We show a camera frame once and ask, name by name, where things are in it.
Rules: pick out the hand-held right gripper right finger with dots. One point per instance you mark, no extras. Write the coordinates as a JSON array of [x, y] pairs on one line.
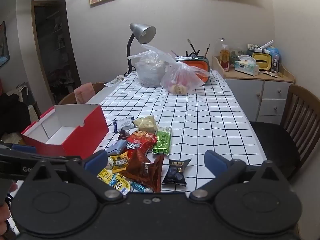
[[214, 160]]

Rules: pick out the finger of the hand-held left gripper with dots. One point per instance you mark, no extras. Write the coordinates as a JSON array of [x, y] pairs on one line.
[[23, 149]]

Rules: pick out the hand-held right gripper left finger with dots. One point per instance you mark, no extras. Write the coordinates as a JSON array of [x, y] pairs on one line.
[[96, 159]]

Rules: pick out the yellow snack packet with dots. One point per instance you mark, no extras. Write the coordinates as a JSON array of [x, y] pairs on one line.
[[119, 162]]

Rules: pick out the light blue snack packet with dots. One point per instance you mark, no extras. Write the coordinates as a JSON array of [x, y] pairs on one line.
[[117, 148]]

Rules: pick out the red cardboard box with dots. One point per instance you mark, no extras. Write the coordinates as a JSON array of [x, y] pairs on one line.
[[92, 132]]

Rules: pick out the yellow cartoon jelly pack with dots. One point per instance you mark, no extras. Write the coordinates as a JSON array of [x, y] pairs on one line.
[[113, 181]]

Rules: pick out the dark brown snack packet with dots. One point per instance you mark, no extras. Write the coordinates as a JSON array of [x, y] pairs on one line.
[[123, 134]]

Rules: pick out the black snack packet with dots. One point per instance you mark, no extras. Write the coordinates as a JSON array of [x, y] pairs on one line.
[[176, 173]]

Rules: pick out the white and blue snack packet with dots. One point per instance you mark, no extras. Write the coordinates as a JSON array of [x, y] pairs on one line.
[[124, 123]]

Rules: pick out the large red chips packet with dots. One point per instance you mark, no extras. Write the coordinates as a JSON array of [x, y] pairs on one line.
[[140, 142]]

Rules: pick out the red-brown triangular snack packet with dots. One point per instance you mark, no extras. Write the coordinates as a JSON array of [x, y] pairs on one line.
[[143, 171]]

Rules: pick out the small blue candy wrapper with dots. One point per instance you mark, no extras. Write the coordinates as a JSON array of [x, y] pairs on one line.
[[138, 187]]

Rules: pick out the green snack packet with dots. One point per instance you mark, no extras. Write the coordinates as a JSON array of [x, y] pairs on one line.
[[163, 140]]

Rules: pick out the cream snack packet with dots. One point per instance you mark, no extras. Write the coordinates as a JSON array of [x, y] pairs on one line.
[[146, 123]]

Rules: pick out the person's left hand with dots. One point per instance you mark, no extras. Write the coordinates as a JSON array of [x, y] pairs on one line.
[[3, 215]]

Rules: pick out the black jacket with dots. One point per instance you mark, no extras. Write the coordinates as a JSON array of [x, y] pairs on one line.
[[12, 115]]

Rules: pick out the checkered tablecloth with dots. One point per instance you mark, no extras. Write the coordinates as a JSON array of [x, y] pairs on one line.
[[200, 117]]

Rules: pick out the pink towel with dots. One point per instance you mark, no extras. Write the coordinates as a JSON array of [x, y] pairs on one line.
[[83, 93]]

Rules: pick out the white cabinet with wooden top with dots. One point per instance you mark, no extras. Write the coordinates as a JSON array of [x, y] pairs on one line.
[[250, 92]]

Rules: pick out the printed paper packet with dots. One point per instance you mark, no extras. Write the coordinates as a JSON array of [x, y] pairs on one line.
[[113, 82]]

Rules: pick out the pinkish plastic bag of food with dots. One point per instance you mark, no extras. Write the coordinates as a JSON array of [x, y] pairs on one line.
[[181, 80]]

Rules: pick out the wooden chair with black seat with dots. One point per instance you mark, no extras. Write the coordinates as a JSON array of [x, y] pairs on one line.
[[295, 120]]

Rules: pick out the orange collapsible basin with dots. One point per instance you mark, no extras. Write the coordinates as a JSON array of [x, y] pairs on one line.
[[200, 66]]

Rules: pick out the green and white tissue box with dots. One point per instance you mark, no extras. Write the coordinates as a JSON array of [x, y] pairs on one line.
[[246, 66]]

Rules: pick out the clear plastic bag with tub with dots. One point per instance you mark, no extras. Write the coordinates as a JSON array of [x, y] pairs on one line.
[[150, 71]]

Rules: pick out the orange drink bottle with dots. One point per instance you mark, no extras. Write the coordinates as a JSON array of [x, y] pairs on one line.
[[225, 57]]

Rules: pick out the yellow tissue holder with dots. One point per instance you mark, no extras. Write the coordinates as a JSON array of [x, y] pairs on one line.
[[262, 61]]

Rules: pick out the brown calligraphy brush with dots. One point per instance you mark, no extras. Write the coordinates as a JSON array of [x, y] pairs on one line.
[[207, 50]]

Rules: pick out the grey remote control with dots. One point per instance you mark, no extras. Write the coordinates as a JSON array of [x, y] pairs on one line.
[[275, 65]]

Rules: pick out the black calligraphy brush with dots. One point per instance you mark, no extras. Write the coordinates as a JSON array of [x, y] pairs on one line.
[[192, 46]]

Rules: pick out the dark printed box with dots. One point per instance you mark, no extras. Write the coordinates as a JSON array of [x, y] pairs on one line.
[[253, 47]]

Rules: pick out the blue globe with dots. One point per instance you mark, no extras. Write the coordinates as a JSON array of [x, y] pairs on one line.
[[274, 51]]

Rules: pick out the white marker tube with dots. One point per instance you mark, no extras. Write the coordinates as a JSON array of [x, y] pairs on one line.
[[265, 45]]

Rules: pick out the grey desk lamp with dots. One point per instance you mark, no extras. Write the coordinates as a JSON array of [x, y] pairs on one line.
[[144, 32]]

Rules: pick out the dark framed wall picture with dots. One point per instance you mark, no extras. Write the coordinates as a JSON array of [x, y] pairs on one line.
[[3, 45]]

